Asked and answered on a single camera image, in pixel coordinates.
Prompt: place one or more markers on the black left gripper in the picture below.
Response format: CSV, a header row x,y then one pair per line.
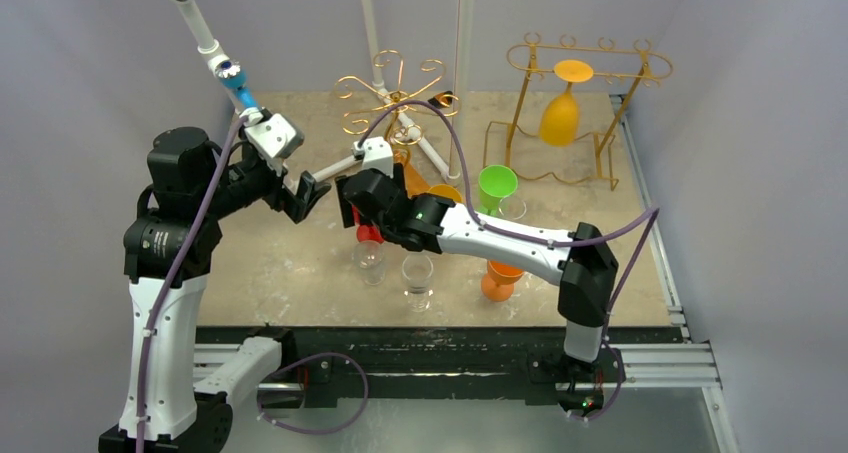
x,y
297,204

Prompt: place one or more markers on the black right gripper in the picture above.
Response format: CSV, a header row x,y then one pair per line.
x,y
354,189

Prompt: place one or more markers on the yellow wine glass front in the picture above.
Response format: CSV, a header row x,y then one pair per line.
x,y
559,123

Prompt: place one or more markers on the yellow wine glass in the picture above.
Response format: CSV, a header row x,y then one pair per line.
x,y
446,191
559,123

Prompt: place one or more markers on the gold wire wine glass rack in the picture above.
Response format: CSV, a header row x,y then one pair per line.
x,y
536,58

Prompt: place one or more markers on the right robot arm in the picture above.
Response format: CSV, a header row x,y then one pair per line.
x,y
579,263

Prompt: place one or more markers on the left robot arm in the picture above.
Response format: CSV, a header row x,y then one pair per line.
x,y
195,183

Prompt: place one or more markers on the red plastic wine glass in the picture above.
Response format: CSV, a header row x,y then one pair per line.
x,y
365,230

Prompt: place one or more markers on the clear wine glass left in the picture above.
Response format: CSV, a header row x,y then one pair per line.
x,y
369,258

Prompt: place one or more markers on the clear wine glass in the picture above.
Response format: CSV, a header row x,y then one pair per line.
x,y
369,258
417,273
512,208

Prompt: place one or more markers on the clear wine glass middle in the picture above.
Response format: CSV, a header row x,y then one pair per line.
x,y
417,273

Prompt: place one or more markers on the yellow wine glass rear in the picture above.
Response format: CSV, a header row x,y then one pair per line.
x,y
446,191

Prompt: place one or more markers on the green plastic wine glass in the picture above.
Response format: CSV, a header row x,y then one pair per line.
x,y
495,182

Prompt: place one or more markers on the clear wine glass right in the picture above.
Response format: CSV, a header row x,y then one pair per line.
x,y
512,208

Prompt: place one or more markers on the orange plastic wine glass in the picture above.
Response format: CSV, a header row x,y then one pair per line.
x,y
498,282

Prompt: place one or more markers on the wooden base board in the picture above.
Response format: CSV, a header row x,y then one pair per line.
x,y
415,184

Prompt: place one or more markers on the gold scroll glass tree stand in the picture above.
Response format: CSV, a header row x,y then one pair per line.
x,y
404,104

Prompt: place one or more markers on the black orange small clip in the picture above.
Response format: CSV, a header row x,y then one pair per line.
x,y
442,100

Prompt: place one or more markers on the blue faucet handle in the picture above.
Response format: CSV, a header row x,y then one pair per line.
x,y
234,78

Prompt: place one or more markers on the black table front rail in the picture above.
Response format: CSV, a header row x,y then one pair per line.
x,y
421,363

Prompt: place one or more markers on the white PVC pipe frame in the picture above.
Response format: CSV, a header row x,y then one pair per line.
x,y
380,131

